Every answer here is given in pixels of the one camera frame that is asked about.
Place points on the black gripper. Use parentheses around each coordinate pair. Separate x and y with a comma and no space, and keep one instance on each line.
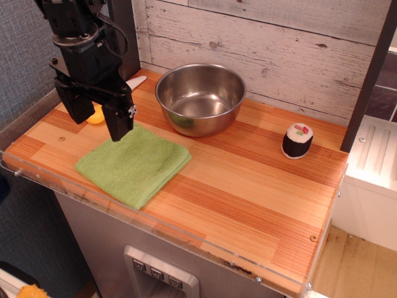
(89,75)

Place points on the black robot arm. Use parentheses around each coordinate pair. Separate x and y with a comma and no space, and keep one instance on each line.
(76,24)

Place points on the green folded cloth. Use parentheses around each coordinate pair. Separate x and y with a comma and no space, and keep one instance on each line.
(135,168)

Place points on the stainless steel bowl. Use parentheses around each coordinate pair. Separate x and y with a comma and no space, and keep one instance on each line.
(200,100)

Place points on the clear acrylic table guard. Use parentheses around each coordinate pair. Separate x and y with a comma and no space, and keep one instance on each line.
(258,213)

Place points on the silver toy dispenser panel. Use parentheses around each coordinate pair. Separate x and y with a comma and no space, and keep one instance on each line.
(153,277)

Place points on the yellow object bottom left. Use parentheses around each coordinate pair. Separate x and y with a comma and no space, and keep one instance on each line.
(31,291)

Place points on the plush sushi roll toy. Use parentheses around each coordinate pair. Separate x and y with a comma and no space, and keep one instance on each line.
(297,141)

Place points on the dark grey right post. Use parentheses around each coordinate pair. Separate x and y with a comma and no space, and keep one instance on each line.
(378,58)

